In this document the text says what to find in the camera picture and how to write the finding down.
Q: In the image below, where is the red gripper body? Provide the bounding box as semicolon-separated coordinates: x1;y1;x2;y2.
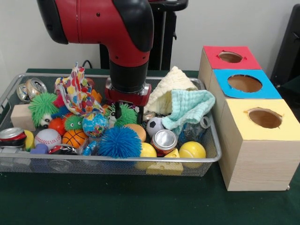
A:
105;88;151;107

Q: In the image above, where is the green spiky ball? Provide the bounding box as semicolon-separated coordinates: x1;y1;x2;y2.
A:
28;92;59;128
106;103;138;128

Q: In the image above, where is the globe print ball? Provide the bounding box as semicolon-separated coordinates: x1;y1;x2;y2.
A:
82;112;110;138

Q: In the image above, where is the cream knitted cloth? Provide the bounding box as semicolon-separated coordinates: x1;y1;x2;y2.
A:
144;66;199;115

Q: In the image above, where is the mint knitted cloth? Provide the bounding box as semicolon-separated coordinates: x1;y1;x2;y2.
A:
162;90;216;136

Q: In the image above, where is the silver mesh bin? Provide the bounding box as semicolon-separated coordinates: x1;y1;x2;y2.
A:
0;73;223;178

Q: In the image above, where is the wooden box with three holes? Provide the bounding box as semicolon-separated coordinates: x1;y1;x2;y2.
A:
198;45;300;192

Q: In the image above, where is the blue spiky ball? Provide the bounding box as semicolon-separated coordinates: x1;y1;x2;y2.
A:
98;126;143;159

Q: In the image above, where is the polka dot cloth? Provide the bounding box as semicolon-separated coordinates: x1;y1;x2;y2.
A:
54;62;106;117

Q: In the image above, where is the small orange basketball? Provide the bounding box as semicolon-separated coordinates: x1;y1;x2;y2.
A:
62;129;89;149

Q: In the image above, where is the small white baseball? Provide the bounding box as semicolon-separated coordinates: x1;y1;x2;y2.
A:
34;128;62;150

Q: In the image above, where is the dark green table cloth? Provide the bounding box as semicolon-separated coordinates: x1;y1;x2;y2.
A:
0;67;300;225
280;76;300;112

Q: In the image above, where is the black upright panel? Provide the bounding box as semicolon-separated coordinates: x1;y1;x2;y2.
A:
269;3;300;83

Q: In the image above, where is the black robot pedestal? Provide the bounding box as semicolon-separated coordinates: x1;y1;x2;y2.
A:
99;0;189;70

